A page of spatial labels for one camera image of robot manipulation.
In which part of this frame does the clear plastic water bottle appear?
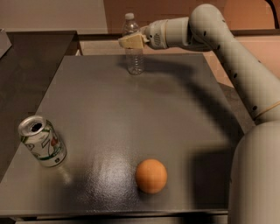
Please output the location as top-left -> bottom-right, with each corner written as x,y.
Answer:
122,13 -> 144,75

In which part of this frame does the black cable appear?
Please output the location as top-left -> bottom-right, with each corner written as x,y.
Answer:
264,0 -> 278,30

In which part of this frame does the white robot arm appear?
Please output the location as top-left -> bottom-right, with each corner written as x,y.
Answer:
119,3 -> 280,224

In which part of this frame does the white green soda can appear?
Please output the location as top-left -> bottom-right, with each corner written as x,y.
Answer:
17,115 -> 67,167

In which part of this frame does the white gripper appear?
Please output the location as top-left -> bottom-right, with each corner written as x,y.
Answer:
118,20 -> 167,49

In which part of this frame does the orange fruit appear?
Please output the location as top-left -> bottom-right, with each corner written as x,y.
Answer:
135,159 -> 167,194

